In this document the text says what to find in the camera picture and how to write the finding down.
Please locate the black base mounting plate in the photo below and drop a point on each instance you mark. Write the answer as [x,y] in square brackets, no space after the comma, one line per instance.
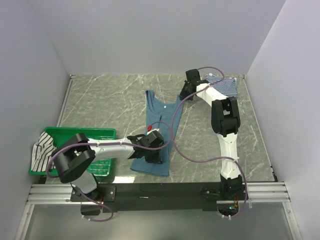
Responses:
[167,196]

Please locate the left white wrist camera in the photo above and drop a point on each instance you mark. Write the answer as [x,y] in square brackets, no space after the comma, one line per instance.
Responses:
[150,129]

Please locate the blue white striped tank top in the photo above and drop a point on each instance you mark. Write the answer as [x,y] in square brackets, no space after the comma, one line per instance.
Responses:
[226,86]

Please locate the black white striped tank top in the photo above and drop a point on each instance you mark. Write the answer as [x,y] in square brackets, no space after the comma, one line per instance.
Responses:
[42,152]

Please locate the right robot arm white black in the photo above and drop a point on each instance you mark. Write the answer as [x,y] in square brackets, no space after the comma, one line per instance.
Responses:
[225,122]

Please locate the plain blue tank top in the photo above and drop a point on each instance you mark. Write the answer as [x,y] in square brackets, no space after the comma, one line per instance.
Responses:
[160,115]

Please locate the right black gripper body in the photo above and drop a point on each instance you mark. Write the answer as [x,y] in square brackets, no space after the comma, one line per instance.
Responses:
[185,92]

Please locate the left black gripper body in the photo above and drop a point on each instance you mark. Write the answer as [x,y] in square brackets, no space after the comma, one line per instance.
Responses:
[153,155]

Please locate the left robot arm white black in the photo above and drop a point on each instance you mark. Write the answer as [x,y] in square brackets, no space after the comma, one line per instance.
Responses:
[72,159]

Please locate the aluminium rail frame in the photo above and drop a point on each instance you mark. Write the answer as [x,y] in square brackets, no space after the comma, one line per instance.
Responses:
[59,194]

